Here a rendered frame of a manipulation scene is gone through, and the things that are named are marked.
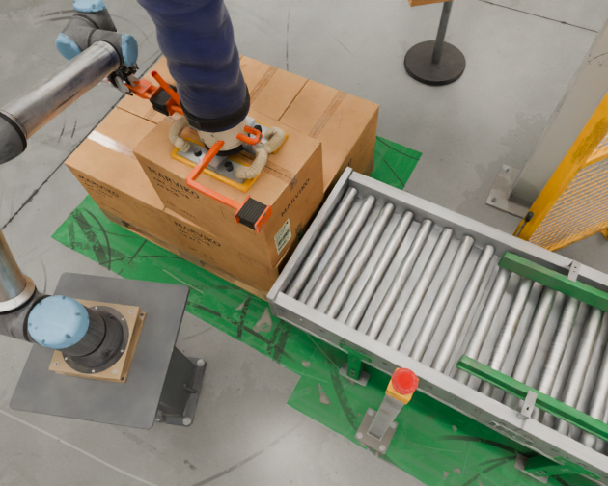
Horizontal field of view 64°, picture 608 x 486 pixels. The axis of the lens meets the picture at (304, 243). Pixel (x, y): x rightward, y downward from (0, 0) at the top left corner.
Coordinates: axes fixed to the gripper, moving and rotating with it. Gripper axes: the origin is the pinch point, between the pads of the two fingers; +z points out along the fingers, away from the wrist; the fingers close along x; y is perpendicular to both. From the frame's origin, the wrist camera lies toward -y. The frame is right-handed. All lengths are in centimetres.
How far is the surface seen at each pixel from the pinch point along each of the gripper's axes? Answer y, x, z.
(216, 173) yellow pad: 45.9, -11.7, 10.8
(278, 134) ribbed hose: 60, 9, 4
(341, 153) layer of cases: 67, 46, 53
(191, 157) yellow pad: 34.0, -10.3, 10.3
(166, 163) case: 25.4, -15.4, 12.9
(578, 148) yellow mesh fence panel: 152, 41, -3
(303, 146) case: 67, 14, 13
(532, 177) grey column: 151, 95, 81
